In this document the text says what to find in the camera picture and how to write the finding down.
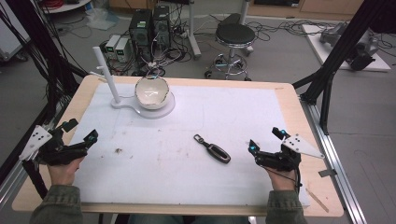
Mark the white power supply unit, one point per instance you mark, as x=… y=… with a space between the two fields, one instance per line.
x=123 y=49
x=112 y=46

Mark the clear plastic bag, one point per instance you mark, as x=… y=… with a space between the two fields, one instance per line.
x=101 y=18

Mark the white desk leg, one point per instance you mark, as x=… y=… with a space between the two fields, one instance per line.
x=193 y=34

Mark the large black computer tower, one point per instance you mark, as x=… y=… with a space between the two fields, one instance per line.
x=141 y=34

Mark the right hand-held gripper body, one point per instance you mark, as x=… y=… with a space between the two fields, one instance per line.
x=285 y=155

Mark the white ceramic bowl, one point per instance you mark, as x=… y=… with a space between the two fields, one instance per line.
x=152 y=93

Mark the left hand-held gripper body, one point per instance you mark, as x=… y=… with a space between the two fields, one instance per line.
x=59 y=152

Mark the white stand with round base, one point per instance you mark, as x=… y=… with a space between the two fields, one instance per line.
x=115 y=93

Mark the thin wooden stick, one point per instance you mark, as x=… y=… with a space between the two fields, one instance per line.
x=317 y=200

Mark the white floor board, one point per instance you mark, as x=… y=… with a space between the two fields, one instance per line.
x=313 y=40

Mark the slim black computer tower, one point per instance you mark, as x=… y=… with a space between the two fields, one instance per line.
x=162 y=28

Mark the person's right hand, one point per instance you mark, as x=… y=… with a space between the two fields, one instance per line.
x=283 y=180

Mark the grey tape strip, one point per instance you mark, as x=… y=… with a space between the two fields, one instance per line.
x=327 y=173

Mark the white table mat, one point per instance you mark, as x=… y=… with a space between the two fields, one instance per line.
x=186 y=161

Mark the grey robot device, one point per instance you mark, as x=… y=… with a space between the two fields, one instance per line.
x=362 y=51

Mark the white round table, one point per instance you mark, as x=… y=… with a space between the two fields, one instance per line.
x=67 y=6

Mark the black round stool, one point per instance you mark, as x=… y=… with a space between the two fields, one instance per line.
x=235 y=34

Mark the person's left hand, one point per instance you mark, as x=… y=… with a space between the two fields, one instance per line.
x=63 y=172

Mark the aluminium rail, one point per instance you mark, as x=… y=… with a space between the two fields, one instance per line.
x=337 y=161

